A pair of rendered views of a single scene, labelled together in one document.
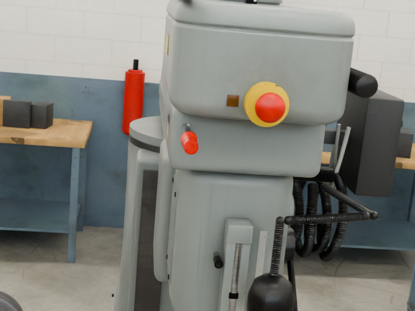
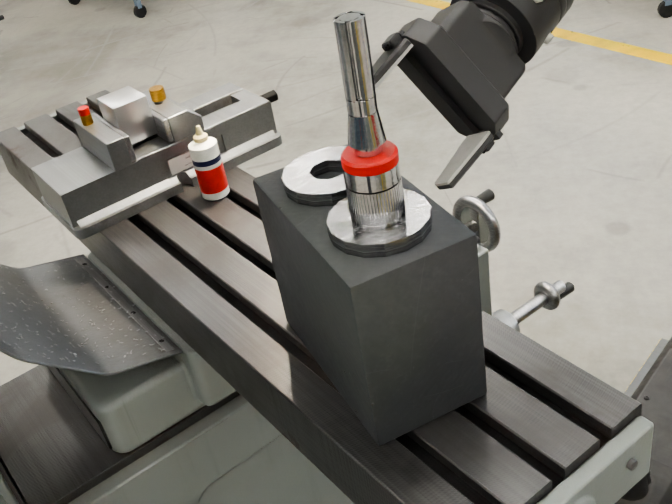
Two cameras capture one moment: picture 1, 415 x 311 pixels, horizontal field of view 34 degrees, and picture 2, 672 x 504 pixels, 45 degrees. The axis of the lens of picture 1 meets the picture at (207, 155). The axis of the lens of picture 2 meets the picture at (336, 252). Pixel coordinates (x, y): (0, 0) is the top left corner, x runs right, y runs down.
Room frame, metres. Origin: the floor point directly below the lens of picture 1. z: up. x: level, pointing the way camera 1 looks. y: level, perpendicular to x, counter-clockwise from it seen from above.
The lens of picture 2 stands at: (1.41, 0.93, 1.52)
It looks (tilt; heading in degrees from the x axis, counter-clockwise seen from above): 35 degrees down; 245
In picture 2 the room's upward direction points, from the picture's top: 11 degrees counter-clockwise
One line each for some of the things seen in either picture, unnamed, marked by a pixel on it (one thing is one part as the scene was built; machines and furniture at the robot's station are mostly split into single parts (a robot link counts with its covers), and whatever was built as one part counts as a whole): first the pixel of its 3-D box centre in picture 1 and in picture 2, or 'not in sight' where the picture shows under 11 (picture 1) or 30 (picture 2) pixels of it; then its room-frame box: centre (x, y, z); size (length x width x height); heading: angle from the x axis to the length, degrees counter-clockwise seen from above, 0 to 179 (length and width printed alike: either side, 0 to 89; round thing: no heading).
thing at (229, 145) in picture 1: (235, 124); not in sight; (1.20, -0.04, 1.68); 0.34 x 0.24 x 0.10; 6
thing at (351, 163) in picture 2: not in sight; (369, 156); (1.12, 0.42, 1.20); 0.05 x 0.05 x 0.01
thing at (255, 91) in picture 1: (266, 103); not in sight; (0.93, -0.07, 1.76); 0.06 x 0.02 x 0.06; 96
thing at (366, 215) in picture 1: (332, 218); not in sight; (1.01, -0.20, 1.58); 0.17 x 0.01 x 0.01; 114
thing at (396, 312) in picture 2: not in sight; (366, 278); (1.12, 0.37, 1.04); 0.22 x 0.12 x 0.20; 85
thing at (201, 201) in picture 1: (226, 243); not in sight; (1.16, -0.05, 1.47); 0.21 x 0.19 x 0.32; 96
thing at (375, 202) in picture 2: not in sight; (374, 188); (1.12, 0.42, 1.17); 0.05 x 0.05 x 0.05
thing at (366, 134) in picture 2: not in sight; (359, 87); (1.12, 0.42, 1.26); 0.03 x 0.03 x 0.11
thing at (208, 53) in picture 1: (244, 51); not in sight; (1.17, -0.05, 1.81); 0.47 x 0.26 x 0.16; 6
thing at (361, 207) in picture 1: (347, 200); not in sight; (1.12, -0.24, 1.58); 0.17 x 0.01 x 0.01; 21
